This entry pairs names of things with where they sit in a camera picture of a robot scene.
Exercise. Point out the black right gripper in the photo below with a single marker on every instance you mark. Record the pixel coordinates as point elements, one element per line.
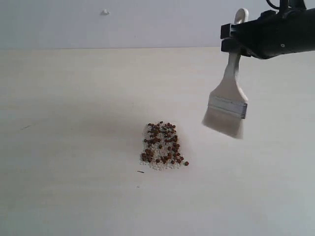
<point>272,36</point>

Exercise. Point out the wide white bristle paintbrush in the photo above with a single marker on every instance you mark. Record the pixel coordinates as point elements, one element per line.
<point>227,103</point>

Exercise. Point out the brown pellets and rice pile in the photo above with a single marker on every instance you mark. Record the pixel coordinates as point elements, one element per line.
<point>161,147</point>

